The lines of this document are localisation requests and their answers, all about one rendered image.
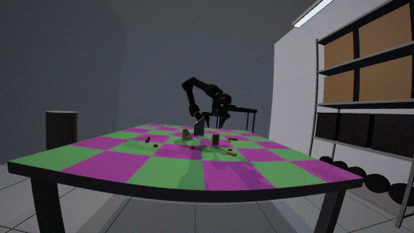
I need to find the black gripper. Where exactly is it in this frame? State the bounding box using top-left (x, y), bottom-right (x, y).
top-left (201, 104), bottom-right (230, 128)

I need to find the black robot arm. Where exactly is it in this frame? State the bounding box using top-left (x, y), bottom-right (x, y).
top-left (182, 77), bottom-right (232, 121)

